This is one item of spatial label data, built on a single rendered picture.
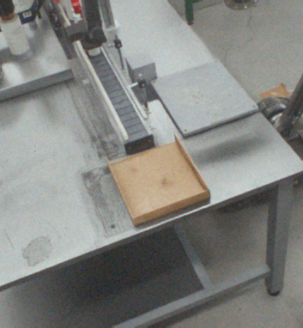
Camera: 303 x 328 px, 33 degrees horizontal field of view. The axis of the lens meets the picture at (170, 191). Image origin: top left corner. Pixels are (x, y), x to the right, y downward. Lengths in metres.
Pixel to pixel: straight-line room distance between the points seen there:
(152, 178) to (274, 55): 2.15
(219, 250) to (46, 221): 1.08
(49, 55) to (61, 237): 0.96
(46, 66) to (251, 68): 1.70
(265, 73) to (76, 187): 2.07
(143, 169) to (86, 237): 0.32
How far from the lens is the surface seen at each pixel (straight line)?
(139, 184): 1.68
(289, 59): 3.64
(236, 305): 2.34
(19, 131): 2.04
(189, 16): 4.04
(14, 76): 2.25
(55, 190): 1.75
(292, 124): 2.52
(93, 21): 1.91
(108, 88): 2.03
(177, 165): 1.72
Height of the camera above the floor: 2.05
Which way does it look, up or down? 48 degrees down
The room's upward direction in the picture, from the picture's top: 10 degrees counter-clockwise
